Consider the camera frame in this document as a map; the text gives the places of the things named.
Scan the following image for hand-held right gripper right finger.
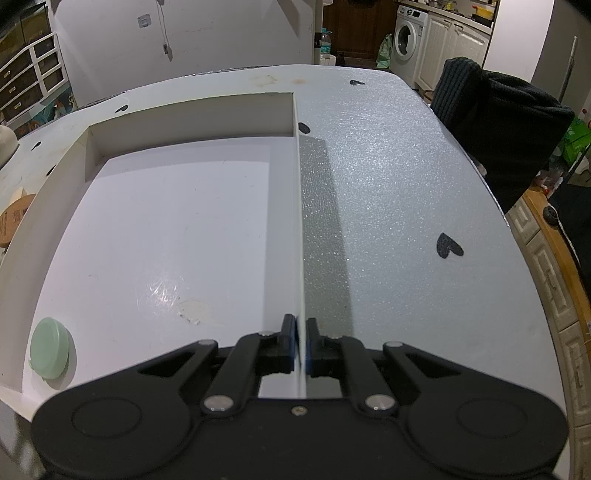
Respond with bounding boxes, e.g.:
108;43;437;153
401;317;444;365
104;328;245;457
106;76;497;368
305;318;459;415

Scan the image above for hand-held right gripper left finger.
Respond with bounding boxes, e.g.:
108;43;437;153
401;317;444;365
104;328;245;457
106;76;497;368
137;314;297;415

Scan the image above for large white foam tray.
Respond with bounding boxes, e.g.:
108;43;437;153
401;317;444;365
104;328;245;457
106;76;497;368
0;91;309;409

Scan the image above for round cork lid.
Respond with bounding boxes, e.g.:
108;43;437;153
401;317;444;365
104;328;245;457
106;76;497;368
0;194;38;248

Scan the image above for pale green round lid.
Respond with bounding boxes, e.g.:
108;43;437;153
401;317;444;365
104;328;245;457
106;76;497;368
29;316;75;380

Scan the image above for white carved wooden cabinet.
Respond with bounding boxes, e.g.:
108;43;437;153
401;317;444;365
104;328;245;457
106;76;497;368
507;188;591;480

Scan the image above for black knit cloth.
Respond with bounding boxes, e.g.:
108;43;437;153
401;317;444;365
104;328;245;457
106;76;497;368
435;56;576;214

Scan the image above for clear plastic water bottle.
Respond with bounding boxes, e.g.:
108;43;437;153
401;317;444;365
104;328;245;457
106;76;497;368
318;28;334;65

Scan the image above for green plastic bag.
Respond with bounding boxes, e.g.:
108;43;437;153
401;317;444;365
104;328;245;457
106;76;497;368
376;34;394;69

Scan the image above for white washing machine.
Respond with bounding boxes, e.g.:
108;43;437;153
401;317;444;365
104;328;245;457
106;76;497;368
390;4;431;84

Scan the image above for green printed bag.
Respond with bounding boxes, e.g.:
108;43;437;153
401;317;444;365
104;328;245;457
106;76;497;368
560;116;591;163

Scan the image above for white kitchen cabinets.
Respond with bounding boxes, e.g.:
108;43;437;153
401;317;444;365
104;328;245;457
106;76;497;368
414;8;491;91

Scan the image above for white round object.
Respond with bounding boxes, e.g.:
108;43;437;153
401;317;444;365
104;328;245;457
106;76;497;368
0;124;19;168

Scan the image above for white pole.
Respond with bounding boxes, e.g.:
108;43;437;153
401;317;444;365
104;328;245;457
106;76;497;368
558;36;579;103

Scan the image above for white drawer cabinet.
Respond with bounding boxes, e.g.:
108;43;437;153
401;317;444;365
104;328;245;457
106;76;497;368
0;31;70;126

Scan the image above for hanging white charger cable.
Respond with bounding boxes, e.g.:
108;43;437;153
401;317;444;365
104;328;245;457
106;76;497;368
156;0;174;62

